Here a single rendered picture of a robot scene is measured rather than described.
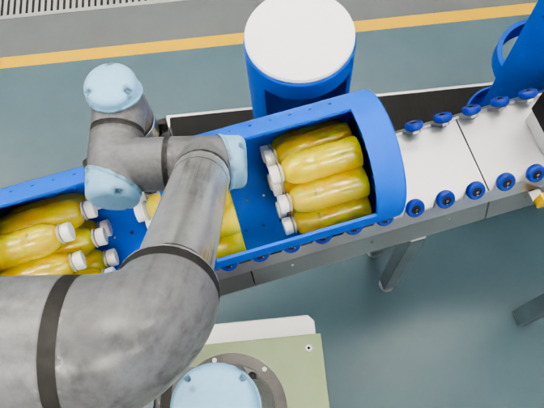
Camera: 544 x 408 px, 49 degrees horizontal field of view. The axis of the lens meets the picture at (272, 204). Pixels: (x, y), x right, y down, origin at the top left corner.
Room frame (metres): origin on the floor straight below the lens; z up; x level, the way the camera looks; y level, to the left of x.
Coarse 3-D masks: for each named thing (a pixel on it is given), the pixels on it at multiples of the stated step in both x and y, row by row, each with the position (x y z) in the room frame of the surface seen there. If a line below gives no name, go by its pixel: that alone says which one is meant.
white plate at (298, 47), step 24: (288, 0) 1.04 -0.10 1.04; (312, 0) 1.03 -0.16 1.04; (264, 24) 0.97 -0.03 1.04; (288, 24) 0.96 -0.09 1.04; (312, 24) 0.95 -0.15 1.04; (336, 24) 0.95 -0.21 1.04; (264, 48) 0.90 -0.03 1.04; (288, 48) 0.89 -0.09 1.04; (312, 48) 0.88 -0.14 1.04; (336, 48) 0.88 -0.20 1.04; (264, 72) 0.83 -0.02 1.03; (288, 72) 0.82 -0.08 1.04; (312, 72) 0.81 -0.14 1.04
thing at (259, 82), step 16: (352, 64) 0.87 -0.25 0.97; (256, 80) 0.86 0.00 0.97; (272, 80) 0.82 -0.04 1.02; (320, 80) 0.80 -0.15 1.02; (336, 80) 0.81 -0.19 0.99; (256, 96) 0.86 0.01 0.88; (272, 96) 1.04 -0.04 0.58; (288, 96) 0.80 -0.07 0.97; (304, 96) 0.79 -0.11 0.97; (320, 96) 1.04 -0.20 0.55; (256, 112) 0.88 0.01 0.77; (272, 112) 1.04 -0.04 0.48
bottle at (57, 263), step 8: (48, 256) 0.40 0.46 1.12; (56, 256) 0.39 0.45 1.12; (64, 256) 0.39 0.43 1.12; (24, 264) 0.38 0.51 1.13; (32, 264) 0.38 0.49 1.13; (40, 264) 0.38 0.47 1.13; (48, 264) 0.38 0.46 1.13; (56, 264) 0.38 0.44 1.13; (64, 264) 0.38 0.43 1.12; (72, 264) 0.38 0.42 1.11; (0, 272) 0.37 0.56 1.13; (8, 272) 0.37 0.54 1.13; (16, 272) 0.37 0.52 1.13; (24, 272) 0.37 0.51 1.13; (32, 272) 0.36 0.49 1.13; (40, 272) 0.36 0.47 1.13; (48, 272) 0.36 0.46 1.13; (56, 272) 0.36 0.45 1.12; (64, 272) 0.36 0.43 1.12; (72, 272) 0.36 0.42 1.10
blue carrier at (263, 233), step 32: (352, 96) 0.64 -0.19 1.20; (224, 128) 0.61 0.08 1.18; (256, 128) 0.58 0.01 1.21; (288, 128) 0.57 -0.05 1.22; (352, 128) 0.66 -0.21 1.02; (384, 128) 0.54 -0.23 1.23; (256, 160) 0.61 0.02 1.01; (384, 160) 0.48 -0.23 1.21; (0, 192) 0.52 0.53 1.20; (32, 192) 0.50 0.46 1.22; (64, 192) 0.56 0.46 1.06; (160, 192) 0.46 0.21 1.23; (256, 192) 0.55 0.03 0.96; (384, 192) 0.43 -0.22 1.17; (128, 224) 0.51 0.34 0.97; (256, 224) 0.47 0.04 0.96; (352, 224) 0.39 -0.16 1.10; (256, 256) 0.36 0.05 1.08
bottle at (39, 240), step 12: (24, 228) 0.44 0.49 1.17; (36, 228) 0.44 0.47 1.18; (48, 228) 0.44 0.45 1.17; (0, 240) 0.42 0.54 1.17; (12, 240) 0.42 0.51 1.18; (24, 240) 0.42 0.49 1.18; (36, 240) 0.41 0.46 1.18; (48, 240) 0.41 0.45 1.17; (60, 240) 0.41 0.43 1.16; (0, 252) 0.40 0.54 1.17; (12, 252) 0.40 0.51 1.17; (24, 252) 0.40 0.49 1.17; (36, 252) 0.39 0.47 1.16; (48, 252) 0.40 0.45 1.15; (0, 264) 0.38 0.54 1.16; (12, 264) 0.38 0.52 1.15
